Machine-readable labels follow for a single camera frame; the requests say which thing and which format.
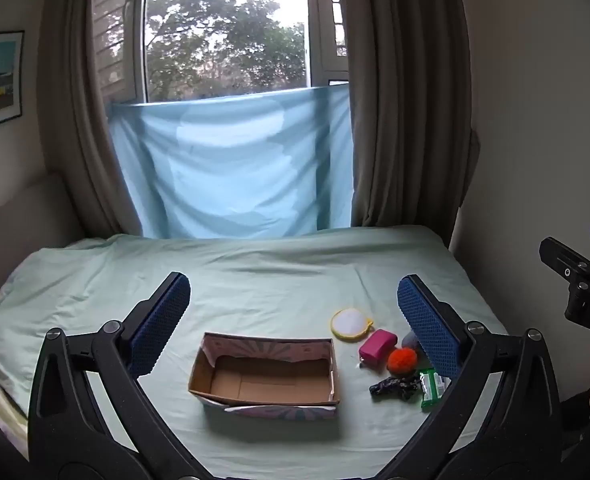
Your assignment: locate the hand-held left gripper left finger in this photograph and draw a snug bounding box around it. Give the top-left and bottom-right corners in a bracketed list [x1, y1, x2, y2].
[27, 271, 210, 480]

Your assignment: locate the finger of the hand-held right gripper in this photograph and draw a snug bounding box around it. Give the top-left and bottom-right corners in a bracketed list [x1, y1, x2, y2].
[539, 236, 590, 283]

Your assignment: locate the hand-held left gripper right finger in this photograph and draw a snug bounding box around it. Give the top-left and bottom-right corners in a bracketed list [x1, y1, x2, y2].
[375, 274, 563, 480]

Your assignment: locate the grey fuzzy sock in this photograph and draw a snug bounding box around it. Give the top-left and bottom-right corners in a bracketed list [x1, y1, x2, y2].
[400, 331, 426, 354]

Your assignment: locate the orange pompom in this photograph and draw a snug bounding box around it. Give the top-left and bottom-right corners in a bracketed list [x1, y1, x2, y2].
[387, 347, 419, 375]

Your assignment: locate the patterned cardboard box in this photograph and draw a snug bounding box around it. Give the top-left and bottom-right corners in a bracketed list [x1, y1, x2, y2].
[188, 331, 342, 420]

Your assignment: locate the magenta sponge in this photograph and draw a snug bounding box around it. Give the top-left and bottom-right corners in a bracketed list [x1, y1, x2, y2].
[358, 329, 398, 365]

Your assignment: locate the green and white packet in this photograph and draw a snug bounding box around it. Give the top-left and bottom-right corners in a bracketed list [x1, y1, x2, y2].
[419, 367, 452, 410]

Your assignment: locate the black crumpled wrapper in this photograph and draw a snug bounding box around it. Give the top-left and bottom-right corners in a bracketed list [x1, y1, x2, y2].
[369, 376, 422, 402]

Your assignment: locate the yellow-rimmed round white pad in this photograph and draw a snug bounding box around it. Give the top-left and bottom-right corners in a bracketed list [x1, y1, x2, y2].
[331, 308, 374, 343]

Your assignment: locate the light blue hanging cloth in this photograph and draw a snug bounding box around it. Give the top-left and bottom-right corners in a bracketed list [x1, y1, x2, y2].
[109, 84, 354, 240]

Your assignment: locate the brown curtain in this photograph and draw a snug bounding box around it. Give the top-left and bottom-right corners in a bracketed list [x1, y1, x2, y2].
[37, 0, 146, 237]
[334, 0, 482, 230]

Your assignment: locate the window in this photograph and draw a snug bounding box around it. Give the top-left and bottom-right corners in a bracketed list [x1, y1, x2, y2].
[92, 0, 352, 107]

